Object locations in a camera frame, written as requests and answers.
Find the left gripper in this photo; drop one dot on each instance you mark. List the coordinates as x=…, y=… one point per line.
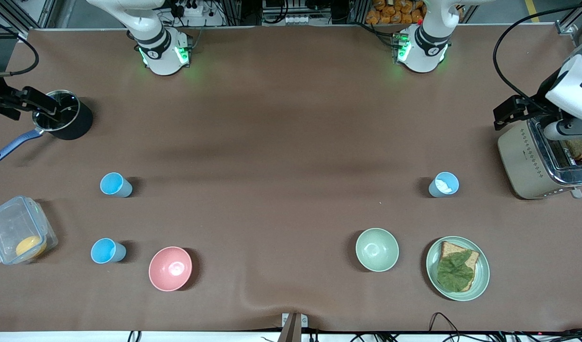
x=539, y=100

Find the light blue cup holding paper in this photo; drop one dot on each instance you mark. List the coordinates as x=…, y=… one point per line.
x=432, y=189

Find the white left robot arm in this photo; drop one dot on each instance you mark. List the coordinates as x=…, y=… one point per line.
x=424, y=52

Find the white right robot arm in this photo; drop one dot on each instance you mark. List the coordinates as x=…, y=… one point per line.
x=158, y=52

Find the beige and chrome toaster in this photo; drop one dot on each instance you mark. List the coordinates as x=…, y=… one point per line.
x=519, y=161

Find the brown toast slice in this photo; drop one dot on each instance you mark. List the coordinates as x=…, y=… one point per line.
x=580, y=148

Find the white crumpled paper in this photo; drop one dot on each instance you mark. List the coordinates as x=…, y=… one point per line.
x=445, y=185

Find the clear plastic container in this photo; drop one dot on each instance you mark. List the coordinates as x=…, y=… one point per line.
x=11, y=223

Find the orange round food item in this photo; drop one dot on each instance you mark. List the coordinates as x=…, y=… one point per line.
x=27, y=246

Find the brown bread slice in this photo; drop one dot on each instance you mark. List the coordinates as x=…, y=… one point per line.
x=450, y=249

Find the bag of orange buns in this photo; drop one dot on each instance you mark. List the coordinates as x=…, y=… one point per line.
x=390, y=14

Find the green lettuce leaf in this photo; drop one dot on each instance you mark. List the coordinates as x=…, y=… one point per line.
x=455, y=273

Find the pale green plate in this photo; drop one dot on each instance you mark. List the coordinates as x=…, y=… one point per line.
x=433, y=270

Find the white power strip with plugs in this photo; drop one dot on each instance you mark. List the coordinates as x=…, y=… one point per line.
x=193, y=9

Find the pale green bowl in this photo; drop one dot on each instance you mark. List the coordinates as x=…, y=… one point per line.
x=376, y=249

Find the pink bowl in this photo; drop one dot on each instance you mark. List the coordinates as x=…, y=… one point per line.
x=170, y=268

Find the aluminium frame rail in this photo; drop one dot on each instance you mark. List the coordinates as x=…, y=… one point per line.
x=567, y=26

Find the metal table bracket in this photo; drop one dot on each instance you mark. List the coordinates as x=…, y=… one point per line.
x=291, y=330

